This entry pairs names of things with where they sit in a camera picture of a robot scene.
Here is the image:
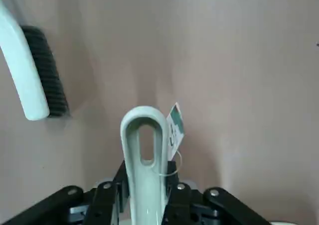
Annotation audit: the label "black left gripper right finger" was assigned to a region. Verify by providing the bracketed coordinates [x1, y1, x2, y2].
[161, 160, 272, 225]

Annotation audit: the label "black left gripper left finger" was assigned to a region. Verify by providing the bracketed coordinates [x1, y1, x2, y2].
[0, 160, 130, 225]

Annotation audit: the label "beige plastic dustpan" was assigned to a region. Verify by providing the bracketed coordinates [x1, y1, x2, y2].
[120, 105, 168, 225]

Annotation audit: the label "small paper dustpan tag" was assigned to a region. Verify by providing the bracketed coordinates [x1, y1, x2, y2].
[159, 102, 185, 177]

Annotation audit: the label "beige hand brush black bristles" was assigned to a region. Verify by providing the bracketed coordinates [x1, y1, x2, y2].
[0, 0, 70, 121]

